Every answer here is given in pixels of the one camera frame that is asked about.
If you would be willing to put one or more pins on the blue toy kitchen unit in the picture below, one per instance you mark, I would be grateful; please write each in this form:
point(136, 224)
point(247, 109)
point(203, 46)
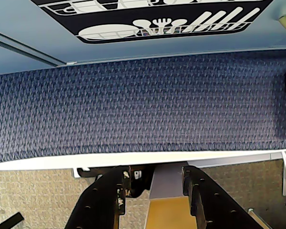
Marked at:
point(264, 40)

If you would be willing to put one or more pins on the dishwasher door with dish print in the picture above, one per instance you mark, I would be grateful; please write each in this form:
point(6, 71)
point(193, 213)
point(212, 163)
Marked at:
point(62, 31)

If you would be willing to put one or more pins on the black flat bar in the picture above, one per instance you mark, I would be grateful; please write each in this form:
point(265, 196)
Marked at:
point(8, 221)

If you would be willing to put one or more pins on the gray and yellow block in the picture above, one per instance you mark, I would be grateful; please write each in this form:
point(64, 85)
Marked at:
point(168, 202)

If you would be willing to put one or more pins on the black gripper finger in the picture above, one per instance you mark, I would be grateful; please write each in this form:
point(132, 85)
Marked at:
point(212, 202)
point(97, 202)

